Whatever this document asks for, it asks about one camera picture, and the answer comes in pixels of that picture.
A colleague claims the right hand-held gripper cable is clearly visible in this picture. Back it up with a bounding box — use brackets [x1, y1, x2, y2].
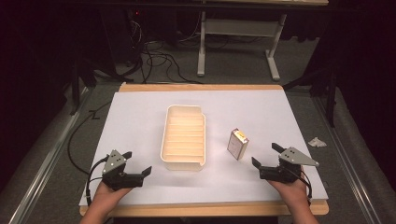
[292, 169, 314, 206]

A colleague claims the silver metal floor rail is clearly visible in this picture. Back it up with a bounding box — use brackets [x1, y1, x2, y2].
[312, 96, 382, 224]
[7, 87, 92, 224]

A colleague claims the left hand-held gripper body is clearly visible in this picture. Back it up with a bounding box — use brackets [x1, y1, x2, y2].
[102, 149, 145, 191]

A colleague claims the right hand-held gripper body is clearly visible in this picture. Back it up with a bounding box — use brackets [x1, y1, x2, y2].
[260, 147, 320, 184]

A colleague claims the long black floor cable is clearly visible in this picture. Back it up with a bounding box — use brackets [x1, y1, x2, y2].
[67, 101, 112, 175]

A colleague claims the white ribbed plastic tray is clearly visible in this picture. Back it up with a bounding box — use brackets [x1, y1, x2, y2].
[160, 105, 207, 173]

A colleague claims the white metal desk frame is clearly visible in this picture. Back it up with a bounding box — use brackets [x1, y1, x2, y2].
[196, 10, 288, 82]

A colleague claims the small white and yellow box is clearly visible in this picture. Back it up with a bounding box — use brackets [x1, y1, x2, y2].
[226, 128, 250, 161]

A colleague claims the tangle of black cables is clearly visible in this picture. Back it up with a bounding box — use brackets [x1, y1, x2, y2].
[129, 18, 204, 85]

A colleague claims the person's left hand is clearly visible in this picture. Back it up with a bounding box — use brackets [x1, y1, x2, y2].
[92, 182, 134, 213]

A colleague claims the black metal stand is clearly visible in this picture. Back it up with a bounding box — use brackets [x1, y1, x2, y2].
[68, 57, 98, 117]
[282, 66, 340, 129]

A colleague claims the crumpled white tissue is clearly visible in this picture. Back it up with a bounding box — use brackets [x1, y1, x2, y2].
[307, 136, 328, 148]

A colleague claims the person's right hand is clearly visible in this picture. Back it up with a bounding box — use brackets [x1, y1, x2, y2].
[267, 167, 310, 212]

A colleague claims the hand-held gripper cable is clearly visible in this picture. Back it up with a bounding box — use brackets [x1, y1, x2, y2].
[85, 156, 109, 207]
[292, 169, 314, 206]

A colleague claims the left hand-held gripper cable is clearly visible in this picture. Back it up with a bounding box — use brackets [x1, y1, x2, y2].
[85, 156, 109, 207]

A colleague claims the white paper sheet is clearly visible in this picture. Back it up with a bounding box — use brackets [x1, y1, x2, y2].
[78, 90, 329, 207]

